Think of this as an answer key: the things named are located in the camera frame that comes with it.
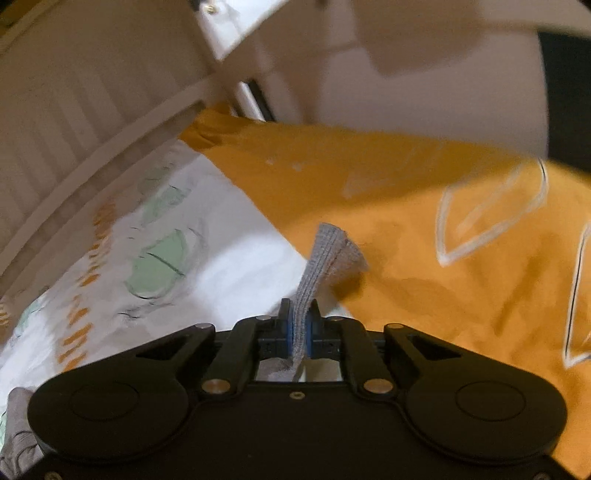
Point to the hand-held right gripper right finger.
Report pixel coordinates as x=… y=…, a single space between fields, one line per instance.
x=315 y=330

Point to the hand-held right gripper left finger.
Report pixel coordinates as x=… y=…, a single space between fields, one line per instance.
x=285 y=330

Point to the grey knit sweater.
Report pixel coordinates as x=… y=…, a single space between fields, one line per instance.
x=325 y=256

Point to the white orange leaf-printed bed cover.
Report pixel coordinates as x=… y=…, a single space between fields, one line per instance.
x=392 y=221

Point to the beige wooden bed frame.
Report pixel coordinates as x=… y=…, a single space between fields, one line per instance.
x=69 y=115

